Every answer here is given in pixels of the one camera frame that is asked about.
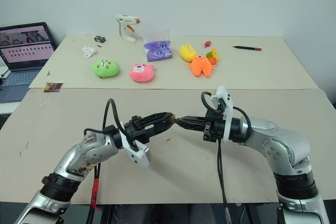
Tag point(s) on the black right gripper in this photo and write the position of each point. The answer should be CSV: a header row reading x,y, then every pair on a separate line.
x,y
214,129

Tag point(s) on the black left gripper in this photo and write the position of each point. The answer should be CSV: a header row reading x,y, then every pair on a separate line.
x,y
136,130

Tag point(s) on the brass padlock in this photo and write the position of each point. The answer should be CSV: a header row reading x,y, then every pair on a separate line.
x,y
172,121

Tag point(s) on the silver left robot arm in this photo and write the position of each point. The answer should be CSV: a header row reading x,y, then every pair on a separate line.
x,y
86,153

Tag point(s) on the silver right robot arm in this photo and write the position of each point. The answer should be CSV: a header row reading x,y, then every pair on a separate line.
x,y
278,142

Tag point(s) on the beige cardboard table sheet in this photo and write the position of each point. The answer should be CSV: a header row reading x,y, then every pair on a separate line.
x,y
262,69
173,171

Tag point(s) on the pink plush toy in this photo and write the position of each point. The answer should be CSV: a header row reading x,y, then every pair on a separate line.
x,y
141,73

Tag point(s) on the orange plush toy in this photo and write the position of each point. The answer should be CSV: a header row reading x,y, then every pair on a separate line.
x,y
201,66

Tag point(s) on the small yellow green plush toy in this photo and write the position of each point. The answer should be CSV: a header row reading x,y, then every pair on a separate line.
x,y
213,54

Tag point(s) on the bagged purple plush toy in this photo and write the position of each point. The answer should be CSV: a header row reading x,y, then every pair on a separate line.
x,y
157,49

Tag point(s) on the small red object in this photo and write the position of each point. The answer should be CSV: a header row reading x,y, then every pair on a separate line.
x,y
208,43

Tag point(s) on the black pen with orange end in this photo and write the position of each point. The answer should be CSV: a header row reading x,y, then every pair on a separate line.
x,y
246,48

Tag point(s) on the crumpled white tissue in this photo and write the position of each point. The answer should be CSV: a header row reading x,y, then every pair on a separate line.
x,y
88,52

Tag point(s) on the white glue gun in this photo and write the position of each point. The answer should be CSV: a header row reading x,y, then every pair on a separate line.
x,y
125,28

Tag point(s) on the small black box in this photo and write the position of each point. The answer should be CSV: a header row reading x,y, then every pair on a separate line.
x,y
100,38

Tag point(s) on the small printed card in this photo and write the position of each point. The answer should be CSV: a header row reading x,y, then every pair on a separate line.
x,y
53,87

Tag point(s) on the open grey laptop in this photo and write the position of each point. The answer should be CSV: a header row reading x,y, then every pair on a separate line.
x,y
25,51

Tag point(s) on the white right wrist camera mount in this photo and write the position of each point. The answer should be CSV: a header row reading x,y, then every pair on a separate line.
x,y
227,111

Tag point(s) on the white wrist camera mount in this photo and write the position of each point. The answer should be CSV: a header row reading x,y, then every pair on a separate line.
x,y
140,155
227,111

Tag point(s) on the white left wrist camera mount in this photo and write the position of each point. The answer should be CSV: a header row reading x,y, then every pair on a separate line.
x,y
140,155

